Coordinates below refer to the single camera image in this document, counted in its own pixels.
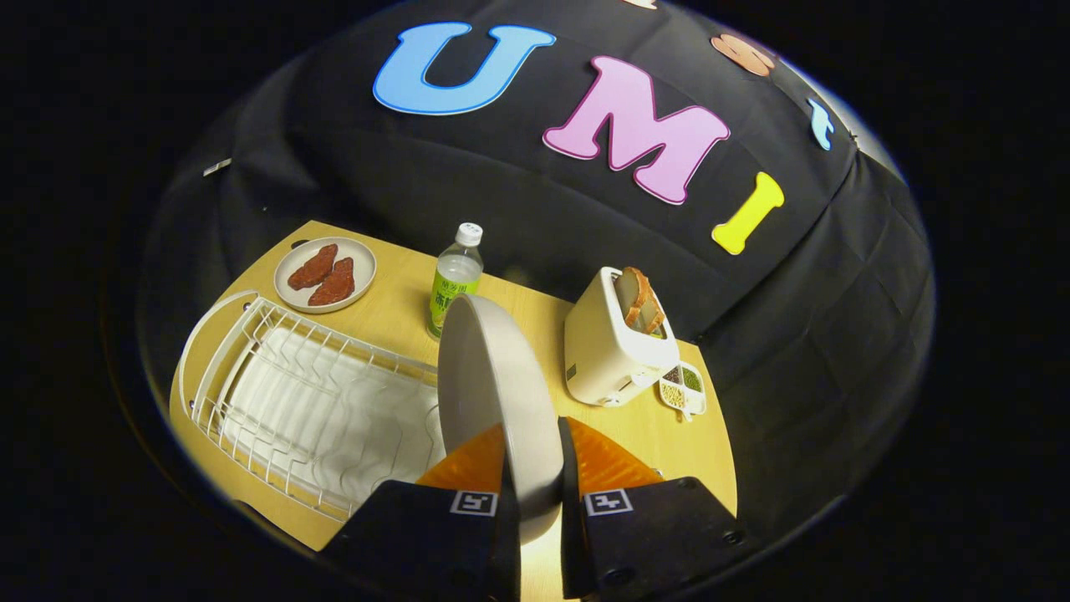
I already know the red meat piece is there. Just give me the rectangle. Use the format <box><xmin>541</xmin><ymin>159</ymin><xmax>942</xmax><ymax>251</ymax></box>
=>
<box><xmin>308</xmin><ymin>257</ymin><xmax>356</xmax><ymax>307</ymax></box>
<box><xmin>288</xmin><ymin>243</ymin><xmax>339</xmax><ymax>291</ymax></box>

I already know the white divided bean dish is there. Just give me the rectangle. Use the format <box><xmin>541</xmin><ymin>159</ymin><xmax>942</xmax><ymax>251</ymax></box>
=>
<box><xmin>658</xmin><ymin>361</ymin><xmax>707</xmax><ymax>421</ymax></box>

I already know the toast slice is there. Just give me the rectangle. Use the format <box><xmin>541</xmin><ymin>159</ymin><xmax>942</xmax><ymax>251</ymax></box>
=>
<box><xmin>613</xmin><ymin>267</ymin><xmax>651</xmax><ymax>329</ymax></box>
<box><xmin>640</xmin><ymin>288</ymin><xmax>668</xmax><ymax>336</ymax></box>

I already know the cream round plate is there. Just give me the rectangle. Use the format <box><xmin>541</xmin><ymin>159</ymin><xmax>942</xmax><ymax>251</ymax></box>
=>
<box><xmin>437</xmin><ymin>293</ymin><xmax>565</xmax><ymax>544</ymax></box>

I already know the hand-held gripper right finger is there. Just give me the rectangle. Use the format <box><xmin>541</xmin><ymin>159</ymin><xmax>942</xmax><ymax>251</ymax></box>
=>
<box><xmin>558</xmin><ymin>416</ymin><xmax>757</xmax><ymax>602</ymax></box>

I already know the green label drink bottle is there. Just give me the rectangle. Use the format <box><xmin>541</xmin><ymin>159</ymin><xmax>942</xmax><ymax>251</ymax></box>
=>
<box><xmin>427</xmin><ymin>222</ymin><xmax>485</xmax><ymax>339</ymax></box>

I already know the white wire dish rack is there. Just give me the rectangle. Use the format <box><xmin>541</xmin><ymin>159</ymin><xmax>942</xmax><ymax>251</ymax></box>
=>
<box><xmin>178</xmin><ymin>290</ymin><xmax>448</xmax><ymax>523</ymax></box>

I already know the white toaster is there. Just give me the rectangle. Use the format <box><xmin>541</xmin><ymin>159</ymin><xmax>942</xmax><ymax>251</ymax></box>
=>
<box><xmin>564</xmin><ymin>266</ymin><xmax>682</xmax><ymax>408</ymax></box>

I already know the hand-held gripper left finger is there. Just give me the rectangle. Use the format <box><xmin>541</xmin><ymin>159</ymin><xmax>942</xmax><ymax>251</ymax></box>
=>
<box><xmin>322</xmin><ymin>422</ymin><xmax>523</xmax><ymax>602</ymax></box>

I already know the black backdrop cloth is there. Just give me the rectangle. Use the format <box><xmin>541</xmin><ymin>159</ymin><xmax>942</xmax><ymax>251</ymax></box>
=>
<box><xmin>138</xmin><ymin>0</ymin><xmax>935</xmax><ymax>544</ymax></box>

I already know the small plate with meat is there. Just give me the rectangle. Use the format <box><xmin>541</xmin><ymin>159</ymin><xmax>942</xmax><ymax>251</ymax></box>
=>
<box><xmin>273</xmin><ymin>237</ymin><xmax>378</xmax><ymax>314</ymax></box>

